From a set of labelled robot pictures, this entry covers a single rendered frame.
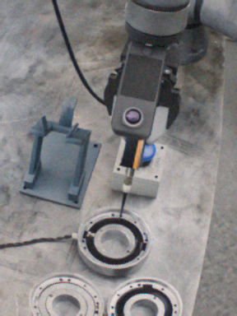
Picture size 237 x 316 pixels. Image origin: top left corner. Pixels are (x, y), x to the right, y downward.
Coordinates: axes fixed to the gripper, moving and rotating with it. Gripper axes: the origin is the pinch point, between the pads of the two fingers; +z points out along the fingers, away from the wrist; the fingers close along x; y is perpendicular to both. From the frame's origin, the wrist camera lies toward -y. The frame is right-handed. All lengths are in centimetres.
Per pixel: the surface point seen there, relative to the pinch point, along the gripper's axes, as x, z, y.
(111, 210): 1.4, 9.7, -5.6
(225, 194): -26, 93, 64
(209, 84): -9.3, 13.1, 28.8
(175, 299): -11.0, 10.3, -17.8
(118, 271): -2.0, 10.3, -15.1
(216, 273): -29, 93, 32
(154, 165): -2.8, 8.7, 3.2
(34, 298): 8.0, 10.5, -23.3
